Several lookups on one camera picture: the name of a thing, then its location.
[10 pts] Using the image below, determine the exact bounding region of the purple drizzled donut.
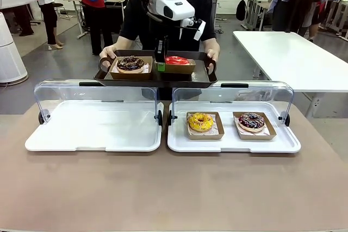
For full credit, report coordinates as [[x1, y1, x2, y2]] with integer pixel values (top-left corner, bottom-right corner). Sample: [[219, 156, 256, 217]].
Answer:
[[238, 111, 266, 133]]

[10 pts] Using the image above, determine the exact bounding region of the dark brown serving tray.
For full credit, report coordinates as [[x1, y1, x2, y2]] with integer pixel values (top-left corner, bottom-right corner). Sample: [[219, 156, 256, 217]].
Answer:
[[94, 49, 218, 89]]

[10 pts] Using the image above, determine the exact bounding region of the red glazed donut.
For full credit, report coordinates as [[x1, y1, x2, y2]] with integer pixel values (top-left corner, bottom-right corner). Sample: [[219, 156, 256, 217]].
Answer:
[[154, 58, 196, 74], [164, 55, 191, 66]]

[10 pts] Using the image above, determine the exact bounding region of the person in black t-shirt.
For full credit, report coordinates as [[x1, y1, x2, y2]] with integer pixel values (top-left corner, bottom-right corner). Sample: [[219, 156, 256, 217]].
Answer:
[[119, 0, 217, 101]]

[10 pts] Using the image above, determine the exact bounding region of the person's right forearm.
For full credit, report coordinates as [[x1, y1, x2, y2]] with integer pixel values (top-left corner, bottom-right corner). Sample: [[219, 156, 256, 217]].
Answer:
[[110, 35, 136, 53]]

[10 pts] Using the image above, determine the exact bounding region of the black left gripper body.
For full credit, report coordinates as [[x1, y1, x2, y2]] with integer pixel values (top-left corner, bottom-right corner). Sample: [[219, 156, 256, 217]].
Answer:
[[156, 20, 180, 41]]

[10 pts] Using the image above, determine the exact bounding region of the chocolate sprinkled donut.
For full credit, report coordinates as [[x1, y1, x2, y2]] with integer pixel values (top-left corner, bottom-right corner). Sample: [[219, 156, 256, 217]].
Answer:
[[116, 55, 145, 74]]

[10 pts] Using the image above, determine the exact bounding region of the white background workbench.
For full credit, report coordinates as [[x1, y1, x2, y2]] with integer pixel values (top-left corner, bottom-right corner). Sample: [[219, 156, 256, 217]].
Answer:
[[243, 0, 275, 32]]

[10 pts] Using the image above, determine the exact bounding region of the person's left hand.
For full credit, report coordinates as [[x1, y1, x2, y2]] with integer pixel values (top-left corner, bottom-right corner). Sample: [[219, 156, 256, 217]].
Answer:
[[206, 49, 220, 63]]

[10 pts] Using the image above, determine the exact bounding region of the yellow sprinkled donut in box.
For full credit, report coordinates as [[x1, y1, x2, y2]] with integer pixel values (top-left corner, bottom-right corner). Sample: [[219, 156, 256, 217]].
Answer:
[[186, 111, 225, 141]]

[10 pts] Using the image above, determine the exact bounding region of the clear display lid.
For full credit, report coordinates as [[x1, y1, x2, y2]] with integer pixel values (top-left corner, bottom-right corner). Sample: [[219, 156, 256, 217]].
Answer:
[[34, 79, 163, 127], [168, 80, 295, 127]]

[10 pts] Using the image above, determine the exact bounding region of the black backpack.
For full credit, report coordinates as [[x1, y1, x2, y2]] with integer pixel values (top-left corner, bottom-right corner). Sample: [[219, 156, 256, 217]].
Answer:
[[235, 0, 247, 22]]

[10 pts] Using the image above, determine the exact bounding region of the large white table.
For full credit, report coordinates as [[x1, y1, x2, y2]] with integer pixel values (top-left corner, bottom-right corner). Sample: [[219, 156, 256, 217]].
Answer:
[[232, 30, 348, 118]]

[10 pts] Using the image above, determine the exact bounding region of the white display tray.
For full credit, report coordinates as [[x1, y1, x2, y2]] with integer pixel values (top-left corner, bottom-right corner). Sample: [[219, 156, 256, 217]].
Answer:
[[24, 99, 163, 153], [167, 101, 302, 153]]

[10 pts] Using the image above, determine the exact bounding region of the person in pink top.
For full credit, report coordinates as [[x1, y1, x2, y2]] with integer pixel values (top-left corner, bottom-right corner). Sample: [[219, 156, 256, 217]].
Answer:
[[38, 0, 65, 50]]

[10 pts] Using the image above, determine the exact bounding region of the person in black trousers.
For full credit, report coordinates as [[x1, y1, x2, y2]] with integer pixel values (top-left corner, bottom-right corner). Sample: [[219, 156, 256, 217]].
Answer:
[[10, 3, 35, 37]]

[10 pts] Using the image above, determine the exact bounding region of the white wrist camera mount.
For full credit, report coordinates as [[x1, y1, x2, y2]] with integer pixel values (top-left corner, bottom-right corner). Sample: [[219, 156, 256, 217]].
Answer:
[[182, 17, 207, 40]]

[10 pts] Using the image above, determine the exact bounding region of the person's right hand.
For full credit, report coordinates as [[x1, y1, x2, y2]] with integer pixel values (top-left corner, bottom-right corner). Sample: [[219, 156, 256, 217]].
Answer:
[[99, 46, 118, 59]]

